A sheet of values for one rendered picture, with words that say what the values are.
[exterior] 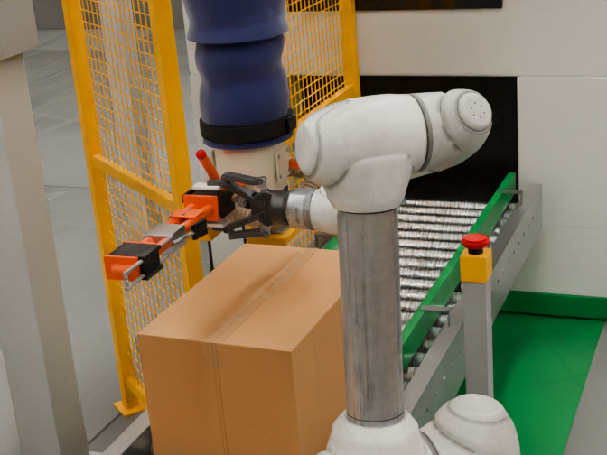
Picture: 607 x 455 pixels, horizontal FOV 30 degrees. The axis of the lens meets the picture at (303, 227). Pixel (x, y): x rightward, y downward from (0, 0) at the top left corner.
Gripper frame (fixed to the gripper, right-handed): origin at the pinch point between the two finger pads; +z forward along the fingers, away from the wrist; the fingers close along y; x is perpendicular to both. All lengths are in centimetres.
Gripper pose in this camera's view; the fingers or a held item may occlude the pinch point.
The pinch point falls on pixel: (207, 204)
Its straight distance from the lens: 253.9
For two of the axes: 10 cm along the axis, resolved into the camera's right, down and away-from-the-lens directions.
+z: -9.3, -0.5, 3.6
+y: 0.8, 9.4, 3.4
